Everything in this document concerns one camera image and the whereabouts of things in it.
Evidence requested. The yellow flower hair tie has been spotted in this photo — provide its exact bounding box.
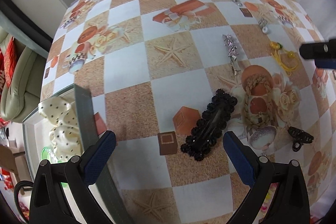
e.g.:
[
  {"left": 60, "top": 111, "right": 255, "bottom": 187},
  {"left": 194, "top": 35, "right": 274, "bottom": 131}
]
[{"left": 269, "top": 41, "right": 300, "bottom": 77}]

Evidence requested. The green leather sofa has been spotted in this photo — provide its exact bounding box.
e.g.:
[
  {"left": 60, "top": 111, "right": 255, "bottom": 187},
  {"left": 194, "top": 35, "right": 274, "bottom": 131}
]
[{"left": 1, "top": 28, "right": 46, "bottom": 123}]

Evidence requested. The cream polka dot scrunchie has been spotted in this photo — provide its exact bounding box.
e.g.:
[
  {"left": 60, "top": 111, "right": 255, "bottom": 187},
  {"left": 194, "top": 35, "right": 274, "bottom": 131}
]
[{"left": 38, "top": 97, "right": 83, "bottom": 162}]

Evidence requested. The silver rhinestone star hairclip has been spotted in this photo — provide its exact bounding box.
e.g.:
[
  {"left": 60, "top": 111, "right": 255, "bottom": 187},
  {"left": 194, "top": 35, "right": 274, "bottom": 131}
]
[{"left": 222, "top": 35, "right": 240, "bottom": 76}]

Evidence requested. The small black claw clip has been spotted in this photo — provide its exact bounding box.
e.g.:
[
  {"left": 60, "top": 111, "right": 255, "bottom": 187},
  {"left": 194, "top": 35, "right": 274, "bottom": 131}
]
[{"left": 288, "top": 126, "right": 314, "bottom": 152}]

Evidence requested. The black beaded barrette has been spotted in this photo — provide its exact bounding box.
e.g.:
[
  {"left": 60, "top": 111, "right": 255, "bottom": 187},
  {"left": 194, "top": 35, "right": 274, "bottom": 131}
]
[{"left": 180, "top": 89, "right": 238, "bottom": 161}]

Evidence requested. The red cushion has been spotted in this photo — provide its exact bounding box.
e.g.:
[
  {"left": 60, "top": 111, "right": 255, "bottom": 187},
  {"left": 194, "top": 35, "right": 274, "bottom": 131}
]
[{"left": 4, "top": 36, "right": 17, "bottom": 88}]

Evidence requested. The green translucent bangle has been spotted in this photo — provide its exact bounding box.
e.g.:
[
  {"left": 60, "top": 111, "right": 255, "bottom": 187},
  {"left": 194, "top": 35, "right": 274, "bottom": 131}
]
[{"left": 40, "top": 145, "right": 70, "bottom": 188}]

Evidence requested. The colourful bead bracelet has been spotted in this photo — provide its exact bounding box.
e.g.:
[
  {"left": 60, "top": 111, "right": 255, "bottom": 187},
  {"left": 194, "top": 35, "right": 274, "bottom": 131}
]
[{"left": 257, "top": 184, "right": 279, "bottom": 222}]

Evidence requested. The black cable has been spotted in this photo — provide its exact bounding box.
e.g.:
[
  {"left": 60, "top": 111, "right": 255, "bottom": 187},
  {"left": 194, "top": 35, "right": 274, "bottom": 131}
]
[{"left": 12, "top": 179, "right": 34, "bottom": 224}]

